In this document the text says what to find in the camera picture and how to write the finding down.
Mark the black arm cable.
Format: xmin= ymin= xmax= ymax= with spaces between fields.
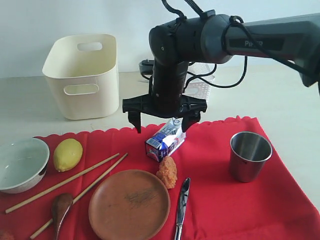
xmin=161 ymin=0 xmax=303 ymax=89

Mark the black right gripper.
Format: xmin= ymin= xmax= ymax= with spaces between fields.
xmin=122 ymin=61 xmax=207 ymax=134

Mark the yellow lemon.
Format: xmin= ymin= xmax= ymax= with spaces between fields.
xmin=53 ymin=138 xmax=83 ymax=172

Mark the upper wooden chopstick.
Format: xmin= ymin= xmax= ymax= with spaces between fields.
xmin=4 ymin=153 xmax=120 ymax=214

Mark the orange fried food piece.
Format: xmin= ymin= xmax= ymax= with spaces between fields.
xmin=156 ymin=156 xmax=178 ymax=189

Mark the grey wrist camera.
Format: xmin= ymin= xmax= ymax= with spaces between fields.
xmin=139 ymin=59 xmax=155 ymax=76

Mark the stainless steel cup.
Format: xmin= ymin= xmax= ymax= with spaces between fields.
xmin=229 ymin=131 xmax=273 ymax=183

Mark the pale green bowl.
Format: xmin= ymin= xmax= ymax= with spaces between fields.
xmin=0 ymin=138 xmax=50 ymax=194

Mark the blue white milk carton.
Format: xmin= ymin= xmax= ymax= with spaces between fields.
xmin=145 ymin=118 xmax=186 ymax=163

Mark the white perforated plastic basket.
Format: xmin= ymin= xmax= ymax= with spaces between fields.
xmin=184 ymin=62 xmax=214 ymax=101

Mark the brown wooden spoon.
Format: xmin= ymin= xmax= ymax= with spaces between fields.
xmin=51 ymin=193 xmax=74 ymax=240

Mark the wooden chopstick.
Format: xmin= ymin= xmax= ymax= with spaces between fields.
xmin=29 ymin=152 xmax=128 ymax=240
xmin=4 ymin=153 xmax=120 ymax=214

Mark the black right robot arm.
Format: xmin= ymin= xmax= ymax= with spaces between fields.
xmin=122 ymin=13 xmax=320 ymax=131

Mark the brown wooden plate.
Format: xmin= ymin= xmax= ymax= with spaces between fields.
xmin=88 ymin=169 xmax=171 ymax=240

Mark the cream plastic bin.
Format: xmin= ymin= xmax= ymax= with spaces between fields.
xmin=42 ymin=33 xmax=120 ymax=120

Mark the silver table knife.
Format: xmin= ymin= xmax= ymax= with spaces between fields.
xmin=174 ymin=177 xmax=191 ymax=240

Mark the lower wooden chopstick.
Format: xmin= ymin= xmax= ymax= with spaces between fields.
xmin=29 ymin=152 xmax=128 ymax=240

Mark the red scalloped cloth mat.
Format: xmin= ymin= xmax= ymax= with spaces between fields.
xmin=0 ymin=116 xmax=320 ymax=240

